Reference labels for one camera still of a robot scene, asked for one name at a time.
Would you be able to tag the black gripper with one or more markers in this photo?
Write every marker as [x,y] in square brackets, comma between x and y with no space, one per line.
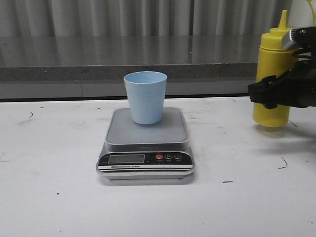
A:
[295,87]

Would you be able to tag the yellow squeeze bottle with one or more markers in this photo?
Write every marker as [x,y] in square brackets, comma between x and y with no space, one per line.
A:
[273,60]

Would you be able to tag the light blue plastic cup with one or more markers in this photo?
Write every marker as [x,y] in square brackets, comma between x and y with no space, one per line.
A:
[146,93]

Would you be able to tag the silver digital kitchen scale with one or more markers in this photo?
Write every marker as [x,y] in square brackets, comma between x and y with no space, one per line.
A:
[159,153]

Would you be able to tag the white appliance in background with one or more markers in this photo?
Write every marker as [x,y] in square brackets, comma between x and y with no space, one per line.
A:
[302,13]

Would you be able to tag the grey stone counter ledge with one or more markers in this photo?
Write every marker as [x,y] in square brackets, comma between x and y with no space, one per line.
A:
[94,67]

